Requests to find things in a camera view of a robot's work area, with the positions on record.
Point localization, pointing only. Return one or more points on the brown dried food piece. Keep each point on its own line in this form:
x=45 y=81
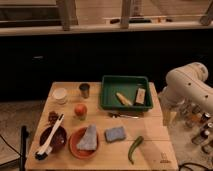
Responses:
x=52 y=118

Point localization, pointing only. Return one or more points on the grey folded cloth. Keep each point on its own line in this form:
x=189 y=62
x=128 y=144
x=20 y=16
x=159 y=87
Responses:
x=89 y=139

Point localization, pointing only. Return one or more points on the black stand post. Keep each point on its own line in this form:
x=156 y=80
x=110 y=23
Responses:
x=24 y=136

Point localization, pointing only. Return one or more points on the brown rectangular block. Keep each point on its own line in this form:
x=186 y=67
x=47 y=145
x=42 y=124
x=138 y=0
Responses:
x=140 y=96

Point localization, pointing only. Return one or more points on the blue sponge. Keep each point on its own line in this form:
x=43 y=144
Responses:
x=115 y=134

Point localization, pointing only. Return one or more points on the dark red bowl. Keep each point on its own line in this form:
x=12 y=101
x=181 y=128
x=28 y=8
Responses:
x=58 y=141

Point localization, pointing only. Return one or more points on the white paper cup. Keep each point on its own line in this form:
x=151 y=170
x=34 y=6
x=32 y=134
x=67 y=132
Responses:
x=60 y=95

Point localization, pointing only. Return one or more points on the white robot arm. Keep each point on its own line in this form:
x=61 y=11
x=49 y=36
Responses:
x=186 y=83

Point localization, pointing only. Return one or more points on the green chili pepper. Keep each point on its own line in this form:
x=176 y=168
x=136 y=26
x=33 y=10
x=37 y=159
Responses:
x=133 y=146

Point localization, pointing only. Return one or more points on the yellow corn cob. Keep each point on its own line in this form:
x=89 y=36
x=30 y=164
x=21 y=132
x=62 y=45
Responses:
x=123 y=99

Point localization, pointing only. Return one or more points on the orange tomato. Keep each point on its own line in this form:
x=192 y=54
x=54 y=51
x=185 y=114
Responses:
x=80 y=110

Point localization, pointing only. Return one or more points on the small metal cup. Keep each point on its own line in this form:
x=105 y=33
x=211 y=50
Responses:
x=85 y=90

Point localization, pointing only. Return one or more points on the orange plate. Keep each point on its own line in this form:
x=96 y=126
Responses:
x=74 y=139

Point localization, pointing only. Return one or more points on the green plastic tray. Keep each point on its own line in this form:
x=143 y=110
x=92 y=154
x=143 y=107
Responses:
x=127 y=86

